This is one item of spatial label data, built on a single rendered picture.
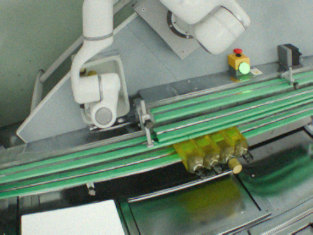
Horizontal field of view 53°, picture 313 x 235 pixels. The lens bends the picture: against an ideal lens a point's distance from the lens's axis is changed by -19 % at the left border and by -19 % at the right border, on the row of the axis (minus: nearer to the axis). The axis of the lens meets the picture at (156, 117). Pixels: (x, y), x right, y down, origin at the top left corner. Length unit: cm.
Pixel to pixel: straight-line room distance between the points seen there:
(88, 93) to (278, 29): 90
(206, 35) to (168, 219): 61
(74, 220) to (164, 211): 32
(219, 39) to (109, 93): 34
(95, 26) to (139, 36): 41
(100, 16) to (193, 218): 70
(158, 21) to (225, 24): 33
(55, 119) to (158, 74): 43
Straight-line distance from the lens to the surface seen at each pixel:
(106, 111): 103
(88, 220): 125
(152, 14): 120
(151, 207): 126
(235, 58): 141
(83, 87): 101
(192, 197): 127
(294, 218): 118
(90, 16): 93
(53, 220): 130
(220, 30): 93
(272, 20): 154
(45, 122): 140
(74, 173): 134
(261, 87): 138
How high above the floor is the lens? 200
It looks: 59 degrees down
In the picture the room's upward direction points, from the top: 150 degrees clockwise
